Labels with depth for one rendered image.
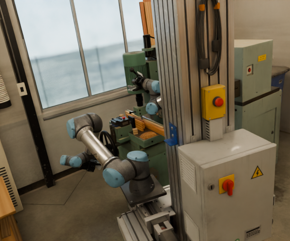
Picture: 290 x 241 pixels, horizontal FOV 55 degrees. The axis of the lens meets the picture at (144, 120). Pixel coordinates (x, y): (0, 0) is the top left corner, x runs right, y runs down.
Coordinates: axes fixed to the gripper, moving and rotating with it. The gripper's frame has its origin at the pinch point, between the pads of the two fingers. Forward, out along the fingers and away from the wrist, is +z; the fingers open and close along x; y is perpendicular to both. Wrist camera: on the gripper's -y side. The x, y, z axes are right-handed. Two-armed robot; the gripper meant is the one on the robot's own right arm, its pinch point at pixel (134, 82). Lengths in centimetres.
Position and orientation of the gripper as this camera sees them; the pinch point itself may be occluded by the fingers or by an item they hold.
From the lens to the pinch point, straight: 208.4
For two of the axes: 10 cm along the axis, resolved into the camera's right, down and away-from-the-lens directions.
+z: -5.3, -2.5, 8.1
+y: -6.5, -4.9, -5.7
